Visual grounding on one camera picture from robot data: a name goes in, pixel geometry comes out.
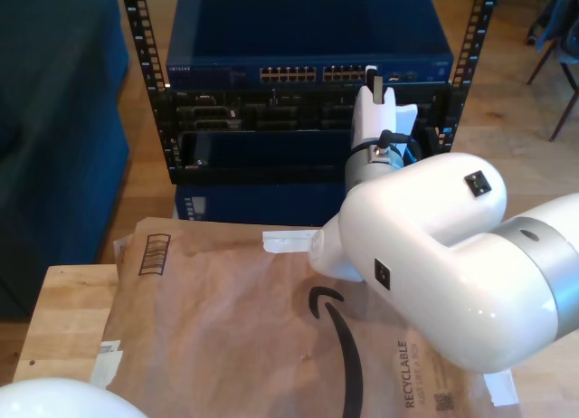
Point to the blue equipment case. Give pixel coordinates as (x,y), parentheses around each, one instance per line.
(271,205)

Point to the torn white paper label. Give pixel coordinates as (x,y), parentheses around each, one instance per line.
(106,363)

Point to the white tape strip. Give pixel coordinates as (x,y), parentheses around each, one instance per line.
(287,241)

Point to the dark metal chair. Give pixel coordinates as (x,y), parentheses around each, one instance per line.
(561,24)

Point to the black rack server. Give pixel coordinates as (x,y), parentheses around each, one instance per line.
(271,115)

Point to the blue network switch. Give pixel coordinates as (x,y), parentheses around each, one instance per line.
(307,29)

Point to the brown paper mailer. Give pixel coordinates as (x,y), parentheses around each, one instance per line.
(203,345)

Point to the black rack frame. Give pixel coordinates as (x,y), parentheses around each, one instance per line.
(159,115)

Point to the blue sofa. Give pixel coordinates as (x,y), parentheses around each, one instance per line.
(54,164)

